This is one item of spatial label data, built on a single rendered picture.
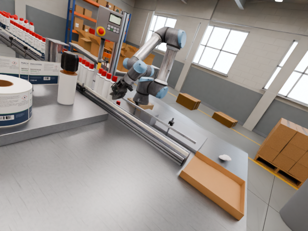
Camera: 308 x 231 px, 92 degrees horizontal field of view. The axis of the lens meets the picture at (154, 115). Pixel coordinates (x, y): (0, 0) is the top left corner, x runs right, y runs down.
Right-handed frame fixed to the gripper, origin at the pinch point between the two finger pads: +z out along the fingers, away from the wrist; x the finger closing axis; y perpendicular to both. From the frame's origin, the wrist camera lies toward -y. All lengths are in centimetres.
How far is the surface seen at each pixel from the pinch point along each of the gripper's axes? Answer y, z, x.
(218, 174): -9, -33, 77
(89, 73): 2.6, 6.5, -28.4
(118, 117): 5.7, 0.0, 15.1
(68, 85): 30.3, -3.4, -9.5
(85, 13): -385, 250, -591
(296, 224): -134, -24, 209
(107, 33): -4.4, -21.3, -41.4
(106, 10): -2, -32, -50
